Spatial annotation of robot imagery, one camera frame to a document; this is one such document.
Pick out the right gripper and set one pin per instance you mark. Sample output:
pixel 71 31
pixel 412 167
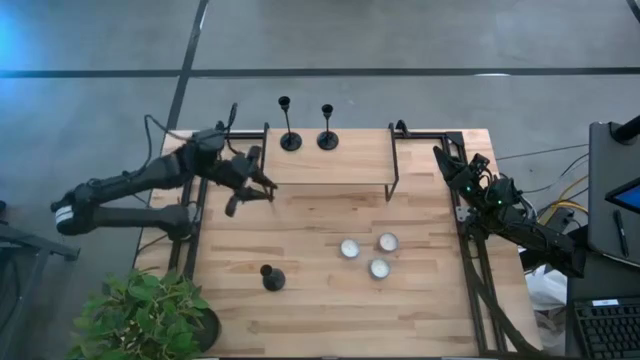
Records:
pixel 461 180

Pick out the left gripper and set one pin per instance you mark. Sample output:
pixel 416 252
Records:
pixel 235 172

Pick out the black metal candlestick holder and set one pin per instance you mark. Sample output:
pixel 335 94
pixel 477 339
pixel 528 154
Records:
pixel 327 141
pixel 291 141
pixel 274 280

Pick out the pink patterned ceramic bowl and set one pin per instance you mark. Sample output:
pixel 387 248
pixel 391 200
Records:
pixel 349 248

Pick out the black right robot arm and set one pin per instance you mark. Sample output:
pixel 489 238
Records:
pixel 540 240

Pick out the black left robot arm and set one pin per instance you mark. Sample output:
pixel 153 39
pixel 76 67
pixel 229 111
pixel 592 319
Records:
pixel 150 172

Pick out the black clamp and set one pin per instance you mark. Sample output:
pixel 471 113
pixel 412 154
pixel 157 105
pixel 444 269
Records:
pixel 401 127

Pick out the wooden shelf with black legs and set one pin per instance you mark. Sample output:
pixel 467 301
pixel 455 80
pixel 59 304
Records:
pixel 330 160

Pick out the black plant pot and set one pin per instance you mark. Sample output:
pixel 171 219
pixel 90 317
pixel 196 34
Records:
pixel 210 330

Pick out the white plastic bag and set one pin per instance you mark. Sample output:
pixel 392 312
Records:
pixel 545 290

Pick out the green leafy plant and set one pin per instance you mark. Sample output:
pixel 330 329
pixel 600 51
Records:
pixel 145 310

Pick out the black monitor pole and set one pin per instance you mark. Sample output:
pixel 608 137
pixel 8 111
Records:
pixel 627 131

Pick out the monitor with blue screen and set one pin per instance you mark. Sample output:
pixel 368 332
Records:
pixel 630 197

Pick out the black pen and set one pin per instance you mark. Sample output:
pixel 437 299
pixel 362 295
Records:
pixel 621 232

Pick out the black keyboard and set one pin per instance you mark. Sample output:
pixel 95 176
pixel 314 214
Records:
pixel 610 330

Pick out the dark grey stand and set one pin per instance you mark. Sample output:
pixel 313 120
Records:
pixel 30 242

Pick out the black aluminium table frame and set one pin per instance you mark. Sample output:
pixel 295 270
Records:
pixel 455 137

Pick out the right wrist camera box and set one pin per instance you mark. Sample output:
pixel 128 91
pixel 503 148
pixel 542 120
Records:
pixel 481 164

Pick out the silver metal bracket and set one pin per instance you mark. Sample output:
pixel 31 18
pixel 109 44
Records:
pixel 462 214

